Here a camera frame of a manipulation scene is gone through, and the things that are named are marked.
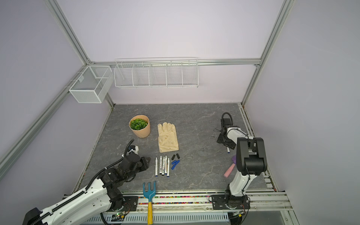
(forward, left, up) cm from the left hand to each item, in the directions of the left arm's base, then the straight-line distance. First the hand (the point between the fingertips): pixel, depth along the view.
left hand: (148, 161), depth 81 cm
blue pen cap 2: (-1, -14, -8) cm, 16 cm away
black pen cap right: (+6, -17, -8) cm, 20 cm away
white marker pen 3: (-1, -8, -8) cm, 11 cm away
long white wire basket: (+56, -5, +22) cm, 61 cm away
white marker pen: (-2, -4, -6) cm, 8 cm away
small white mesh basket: (+50, +41, +18) cm, 67 cm away
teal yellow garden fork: (-16, -1, -6) cm, 17 cm away
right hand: (+12, -51, -7) cm, 53 cm away
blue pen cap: (+1, -16, -8) cm, 18 cm away
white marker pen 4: (-2, -11, -7) cm, 13 cm away
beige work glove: (+19, -10, -8) cm, 23 cm away
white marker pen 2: (0, -6, -7) cm, 10 cm away
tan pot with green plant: (+24, +7, +3) cm, 25 cm away
